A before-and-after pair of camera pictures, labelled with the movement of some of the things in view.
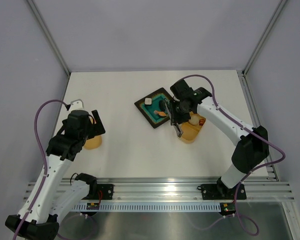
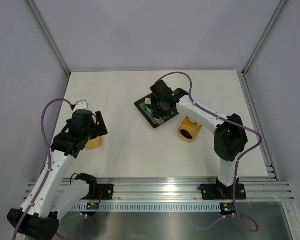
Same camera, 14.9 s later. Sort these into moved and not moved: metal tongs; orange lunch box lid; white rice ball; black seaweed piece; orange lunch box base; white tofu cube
Moved: black seaweed piece; metal tongs
Not moved: white rice ball; white tofu cube; orange lunch box lid; orange lunch box base
